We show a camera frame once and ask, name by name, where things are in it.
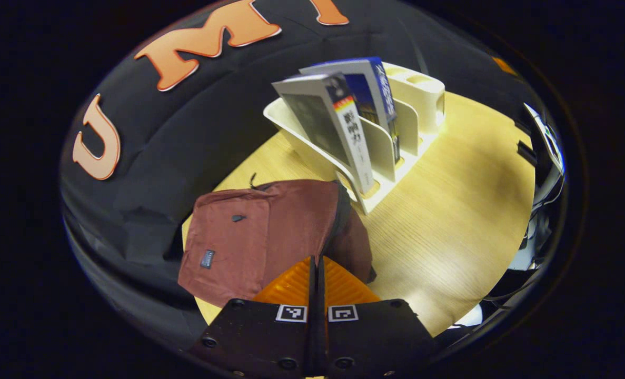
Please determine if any maroon schoolbag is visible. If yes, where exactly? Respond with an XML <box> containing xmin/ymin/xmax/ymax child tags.
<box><xmin>178</xmin><ymin>174</ymin><xmax>377</xmax><ymax>308</ymax></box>

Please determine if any white device panel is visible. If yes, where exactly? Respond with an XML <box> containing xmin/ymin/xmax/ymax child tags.
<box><xmin>523</xmin><ymin>103</ymin><xmax>566</xmax><ymax>174</ymax></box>

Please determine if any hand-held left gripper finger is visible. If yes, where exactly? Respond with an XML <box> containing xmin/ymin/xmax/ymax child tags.
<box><xmin>318</xmin><ymin>256</ymin><xmax>438</xmax><ymax>379</ymax></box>
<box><xmin>190</xmin><ymin>256</ymin><xmax>319</xmax><ymax>379</ymax></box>

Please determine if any black backdrop cloth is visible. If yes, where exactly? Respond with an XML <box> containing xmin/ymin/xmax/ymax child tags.
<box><xmin>59</xmin><ymin>0</ymin><xmax>534</xmax><ymax>353</ymax></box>

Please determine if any grey book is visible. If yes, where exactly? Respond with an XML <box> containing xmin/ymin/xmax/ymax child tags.
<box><xmin>272</xmin><ymin>72</ymin><xmax>377</xmax><ymax>194</ymax></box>

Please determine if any white bookshelf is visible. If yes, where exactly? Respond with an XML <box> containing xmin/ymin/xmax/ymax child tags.
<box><xmin>263</xmin><ymin>62</ymin><xmax>446</xmax><ymax>215</ymax></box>

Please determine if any blue book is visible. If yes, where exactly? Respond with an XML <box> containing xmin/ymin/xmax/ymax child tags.
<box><xmin>299</xmin><ymin>57</ymin><xmax>401</xmax><ymax>165</ymax></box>

